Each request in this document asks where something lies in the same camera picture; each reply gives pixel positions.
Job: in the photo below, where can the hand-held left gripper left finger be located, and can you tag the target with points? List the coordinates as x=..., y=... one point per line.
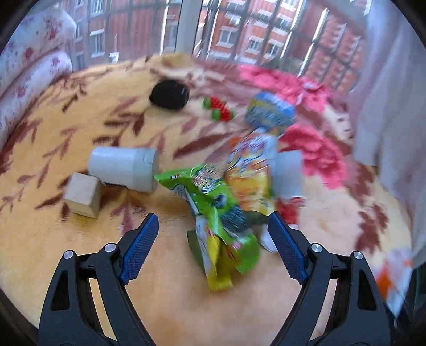
x=139, y=246

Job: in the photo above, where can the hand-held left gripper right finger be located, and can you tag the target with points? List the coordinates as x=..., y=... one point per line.
x=288, y=246

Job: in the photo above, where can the green snack packet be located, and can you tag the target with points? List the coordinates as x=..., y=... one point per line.
x=213, y=206

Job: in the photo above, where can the blue yellow carton box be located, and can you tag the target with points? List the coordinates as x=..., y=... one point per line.
x=269, y=113

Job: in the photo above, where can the red toy car green wheels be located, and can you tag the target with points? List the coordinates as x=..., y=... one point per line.
x=221, y=108

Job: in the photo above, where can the white crumpled paper scrap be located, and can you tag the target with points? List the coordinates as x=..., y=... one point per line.
x=267, y=241

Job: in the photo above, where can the wooden cube block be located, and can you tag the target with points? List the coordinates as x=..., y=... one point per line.
x=81, y=194

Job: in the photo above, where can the grey plastic cup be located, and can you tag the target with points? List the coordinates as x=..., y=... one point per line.
x=119, y=166

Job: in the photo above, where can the yellow orange snack packet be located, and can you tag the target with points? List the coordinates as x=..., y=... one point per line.
x=248, y=173

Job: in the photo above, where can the yellow floral blanket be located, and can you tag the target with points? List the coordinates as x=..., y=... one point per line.
x=33, y=249

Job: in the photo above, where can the black round object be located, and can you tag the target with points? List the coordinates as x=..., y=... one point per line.
x=169, y=94

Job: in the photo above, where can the white curtain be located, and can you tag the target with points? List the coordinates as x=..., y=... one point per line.
x=389, y=99

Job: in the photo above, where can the white floral quilt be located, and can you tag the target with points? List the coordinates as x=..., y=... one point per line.
x=30, y=66

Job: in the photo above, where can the metal window grille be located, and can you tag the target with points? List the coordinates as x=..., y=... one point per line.
x=130, y=26

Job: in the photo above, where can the red brick building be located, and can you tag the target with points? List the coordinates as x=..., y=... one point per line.
x=233, y=30

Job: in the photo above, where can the grey window frame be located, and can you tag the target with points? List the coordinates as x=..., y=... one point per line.
x=189, y=26

